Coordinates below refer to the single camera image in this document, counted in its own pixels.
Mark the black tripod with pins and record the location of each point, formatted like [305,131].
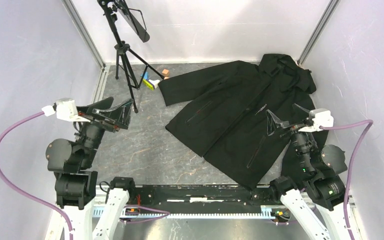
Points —
[111,12]

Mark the yellow purple white toy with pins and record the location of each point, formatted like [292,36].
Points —
[151,84]

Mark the white toothed cable strip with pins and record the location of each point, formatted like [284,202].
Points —
[264,214]

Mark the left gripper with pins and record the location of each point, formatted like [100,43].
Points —
[119,115]

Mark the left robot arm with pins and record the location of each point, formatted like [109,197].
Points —
[71,161]

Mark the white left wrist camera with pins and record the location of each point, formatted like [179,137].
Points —
[65,109]

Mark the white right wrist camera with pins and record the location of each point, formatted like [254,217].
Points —
[318,118]

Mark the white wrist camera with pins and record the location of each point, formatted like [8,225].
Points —
[318,118]
[65,109]

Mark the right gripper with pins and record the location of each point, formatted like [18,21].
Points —
[273,122]

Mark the orange cube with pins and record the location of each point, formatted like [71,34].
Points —
[165,73]

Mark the blue block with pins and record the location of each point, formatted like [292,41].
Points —
[145,76]

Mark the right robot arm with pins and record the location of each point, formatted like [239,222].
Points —
[321,167]

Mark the black jacket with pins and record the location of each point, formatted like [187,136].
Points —
[224,119]

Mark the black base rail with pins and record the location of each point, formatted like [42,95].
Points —
[210,199]

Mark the black panel on tripod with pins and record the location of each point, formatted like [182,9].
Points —
[139,26]

